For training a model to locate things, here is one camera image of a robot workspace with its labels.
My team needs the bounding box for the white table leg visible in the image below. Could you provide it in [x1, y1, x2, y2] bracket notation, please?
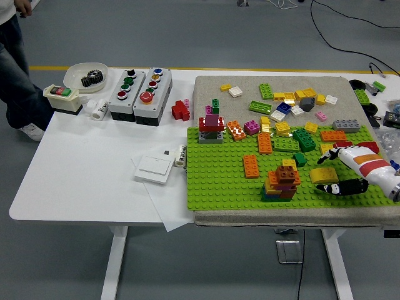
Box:
[100, 225, 129, 300]
[321, 228, 354, 300]

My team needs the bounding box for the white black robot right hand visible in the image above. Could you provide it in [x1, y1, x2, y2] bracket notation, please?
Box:
[315, 144, 400, 198]

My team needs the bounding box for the cream red-green switch box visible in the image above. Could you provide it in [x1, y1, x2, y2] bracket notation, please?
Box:
[42, 84, 84, 116]

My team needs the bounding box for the white printed cylinder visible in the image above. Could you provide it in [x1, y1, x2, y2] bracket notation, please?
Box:
[174, 144, 188, 168]

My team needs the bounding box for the grey four-button box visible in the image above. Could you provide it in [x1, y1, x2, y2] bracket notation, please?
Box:
[108, 67, 147, 122]

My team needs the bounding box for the orange long brick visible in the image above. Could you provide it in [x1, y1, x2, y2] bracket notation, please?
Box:
[226, 120, 248, 141]
[242, 154, 260, 179]
[320, 129, 348, 143]
[257, 131, 273, 155]

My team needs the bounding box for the small dark green brick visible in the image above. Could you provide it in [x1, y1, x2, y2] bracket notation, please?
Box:
[293, 152, 308, 168]

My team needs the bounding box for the black hanging cable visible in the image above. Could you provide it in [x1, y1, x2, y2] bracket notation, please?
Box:
[296, 229, 306, 300]

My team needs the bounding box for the white plastic dish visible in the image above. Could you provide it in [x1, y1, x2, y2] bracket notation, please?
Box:
[63, 62, 109, 94]

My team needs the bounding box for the white wall switch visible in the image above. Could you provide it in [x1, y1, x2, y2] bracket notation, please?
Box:
[134, 154, 174, 185]

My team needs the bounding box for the multicoloured brick stack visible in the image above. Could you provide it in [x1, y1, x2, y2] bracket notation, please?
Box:
[261, 164, 301, 203]

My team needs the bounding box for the metal floor plate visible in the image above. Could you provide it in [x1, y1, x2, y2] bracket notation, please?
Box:
[275, 239, 304, 265]

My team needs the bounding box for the white paper sheet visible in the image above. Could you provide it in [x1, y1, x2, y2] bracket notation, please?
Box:
[130, 156, 195, 233]

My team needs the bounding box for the dark grey sloped brick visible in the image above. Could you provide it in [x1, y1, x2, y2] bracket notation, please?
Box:
[299, 97, 316, 112]

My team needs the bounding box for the dark green large brick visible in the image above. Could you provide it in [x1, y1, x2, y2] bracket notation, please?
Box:
[292, 127, 316, 153]

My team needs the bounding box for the person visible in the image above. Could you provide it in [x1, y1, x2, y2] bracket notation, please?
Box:
[0, 0, 53, 142]

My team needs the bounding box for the black floor cable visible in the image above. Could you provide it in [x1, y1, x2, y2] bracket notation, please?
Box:
[310, 0, 400, 76]

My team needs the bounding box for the black electronic device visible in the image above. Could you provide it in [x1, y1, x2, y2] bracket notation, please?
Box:
[383, 111, 400, 129]

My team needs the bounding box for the black cable with connector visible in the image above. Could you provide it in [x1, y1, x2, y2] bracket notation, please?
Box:
[368, 62, 400, 78]

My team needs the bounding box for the magenta brick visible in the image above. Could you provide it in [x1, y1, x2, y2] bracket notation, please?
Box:
[243, 120, 261, 136]

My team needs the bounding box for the lime green long brick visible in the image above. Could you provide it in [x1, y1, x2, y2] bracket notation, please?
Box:
[273, 137, 300, 153]
[249, 100, 272, 114]

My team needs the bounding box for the yellow curved brick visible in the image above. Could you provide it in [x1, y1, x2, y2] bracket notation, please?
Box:
[309, 167, 339, 185]

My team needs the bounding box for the grey emergency-stop button box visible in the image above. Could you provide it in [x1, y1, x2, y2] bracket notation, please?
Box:
[133, 67, 173, 126]

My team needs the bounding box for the grey-brown mat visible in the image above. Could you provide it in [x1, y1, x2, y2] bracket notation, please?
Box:
[191, 75, 400, 228]

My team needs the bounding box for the grey long brick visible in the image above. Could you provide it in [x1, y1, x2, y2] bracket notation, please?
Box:
[332, 119, 360, 134]

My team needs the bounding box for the red brick cluster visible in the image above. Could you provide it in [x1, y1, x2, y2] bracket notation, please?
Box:
[171, 99, 191, 122]

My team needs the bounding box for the white floor cable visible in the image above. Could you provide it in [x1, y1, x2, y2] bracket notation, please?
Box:
[268, 0, 298, 9]

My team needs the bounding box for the clear bag of parts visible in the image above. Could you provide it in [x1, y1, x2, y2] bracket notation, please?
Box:
[374, 126, 400, 157]

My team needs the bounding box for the green studded baseplate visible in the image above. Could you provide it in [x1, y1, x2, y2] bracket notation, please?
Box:
[186, 124, 400, 211]

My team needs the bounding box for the person's left hand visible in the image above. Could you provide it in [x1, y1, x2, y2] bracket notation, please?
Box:
[17, 0, 33, 16]

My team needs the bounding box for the grey red pink brick tower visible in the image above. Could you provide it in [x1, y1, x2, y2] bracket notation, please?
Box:
[198, 98, 226, 144]

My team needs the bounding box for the white plastic pipe fitting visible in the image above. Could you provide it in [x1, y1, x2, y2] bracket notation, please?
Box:
[84, 98, 109, 121]

